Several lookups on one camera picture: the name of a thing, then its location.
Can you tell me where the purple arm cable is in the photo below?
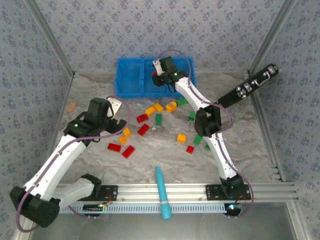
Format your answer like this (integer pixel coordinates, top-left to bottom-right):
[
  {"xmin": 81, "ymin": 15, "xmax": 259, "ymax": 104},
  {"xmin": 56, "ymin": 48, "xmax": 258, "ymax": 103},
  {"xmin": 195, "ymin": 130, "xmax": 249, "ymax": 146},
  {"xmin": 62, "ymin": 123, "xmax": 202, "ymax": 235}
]
[
  {"xmin": 153, "ymin": 49, "xmax": 255, "ymax": 220},
  {"xmin": 16, "ymin": 94, "xmax": 132, "ymax": 233}
]

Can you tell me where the aluminium frame post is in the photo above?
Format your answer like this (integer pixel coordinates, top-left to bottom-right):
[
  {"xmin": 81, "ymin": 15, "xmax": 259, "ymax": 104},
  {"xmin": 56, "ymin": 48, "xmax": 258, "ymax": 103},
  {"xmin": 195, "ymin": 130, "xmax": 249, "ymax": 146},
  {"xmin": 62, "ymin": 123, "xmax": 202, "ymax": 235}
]
[
  {"xmin": 23, "ymin": 0, "xmax": 76, "ymax": 77},
  {"xmin": 247, "ymin": 0, "xmax": 299, "ymax": 75}
]

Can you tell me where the aluminium side rail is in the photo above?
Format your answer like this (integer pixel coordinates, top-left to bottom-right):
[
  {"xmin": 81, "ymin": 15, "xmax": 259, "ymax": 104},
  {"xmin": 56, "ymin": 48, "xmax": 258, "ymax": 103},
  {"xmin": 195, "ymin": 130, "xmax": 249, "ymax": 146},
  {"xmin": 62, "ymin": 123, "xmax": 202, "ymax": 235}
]
[{"xmin": 249, "ymin": 96, "xmax": 286, "ymax": 183}]

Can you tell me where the orange rounded lego piece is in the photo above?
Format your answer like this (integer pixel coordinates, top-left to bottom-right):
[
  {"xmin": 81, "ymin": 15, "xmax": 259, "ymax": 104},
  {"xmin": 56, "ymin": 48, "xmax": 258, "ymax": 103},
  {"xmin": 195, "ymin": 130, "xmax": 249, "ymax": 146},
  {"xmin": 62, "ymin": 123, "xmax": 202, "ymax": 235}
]
[{"xmin": 165, "ymin": 101, "xmax": 178, "ymax": 113}]

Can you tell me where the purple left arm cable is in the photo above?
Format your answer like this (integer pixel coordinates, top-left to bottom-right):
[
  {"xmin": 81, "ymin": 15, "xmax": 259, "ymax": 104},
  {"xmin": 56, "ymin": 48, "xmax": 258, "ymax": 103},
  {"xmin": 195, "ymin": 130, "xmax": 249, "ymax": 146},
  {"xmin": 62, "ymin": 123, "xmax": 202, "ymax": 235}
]
[{"xmin": 16, "ymin": 94, "xmax": 132, "ymax": 233}]

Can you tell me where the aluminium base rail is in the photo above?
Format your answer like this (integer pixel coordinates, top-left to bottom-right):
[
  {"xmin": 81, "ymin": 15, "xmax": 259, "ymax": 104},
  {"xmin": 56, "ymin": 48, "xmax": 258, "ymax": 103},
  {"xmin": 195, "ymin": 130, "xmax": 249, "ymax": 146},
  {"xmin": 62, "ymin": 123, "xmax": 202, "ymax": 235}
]
[{"xmin": 56, "ymin": 182, "xmax": 300, "ymax": 204}]

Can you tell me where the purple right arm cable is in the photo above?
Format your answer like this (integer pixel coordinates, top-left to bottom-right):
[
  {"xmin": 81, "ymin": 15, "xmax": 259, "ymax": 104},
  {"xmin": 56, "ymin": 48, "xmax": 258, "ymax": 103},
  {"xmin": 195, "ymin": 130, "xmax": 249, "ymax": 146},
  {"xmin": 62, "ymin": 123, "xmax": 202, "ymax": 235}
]
[{"xmin": 153, "ymin": 49, "xmax": 255, "ymax": 220}]

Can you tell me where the black case with metal latches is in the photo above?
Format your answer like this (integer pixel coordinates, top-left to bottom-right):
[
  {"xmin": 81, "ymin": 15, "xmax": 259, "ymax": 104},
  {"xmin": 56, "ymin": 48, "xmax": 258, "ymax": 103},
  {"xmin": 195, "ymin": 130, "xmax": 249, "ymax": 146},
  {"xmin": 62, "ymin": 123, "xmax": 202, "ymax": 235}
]
[{"xmin": 217, "ymin": 63, "xmax": 280, "ymax": 110}]

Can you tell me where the teal pen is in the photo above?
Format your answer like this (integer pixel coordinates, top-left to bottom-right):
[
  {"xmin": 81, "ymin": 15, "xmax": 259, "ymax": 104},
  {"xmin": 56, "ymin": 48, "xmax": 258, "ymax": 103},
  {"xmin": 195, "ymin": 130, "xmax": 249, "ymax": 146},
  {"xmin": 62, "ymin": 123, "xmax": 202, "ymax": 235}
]
[{"xmin": 155, "ymin": 165, "xmax": 173, "ymax": 221}]

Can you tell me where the blue three-compartment plastic bin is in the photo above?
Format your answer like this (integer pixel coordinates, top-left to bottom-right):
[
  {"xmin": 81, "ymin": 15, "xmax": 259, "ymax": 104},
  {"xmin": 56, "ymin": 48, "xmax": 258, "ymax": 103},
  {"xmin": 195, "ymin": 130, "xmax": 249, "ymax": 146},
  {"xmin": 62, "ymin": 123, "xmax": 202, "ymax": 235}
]
[{"xmin": 115, "ymin": 56, "xmax": 198, "ymax": 100}]

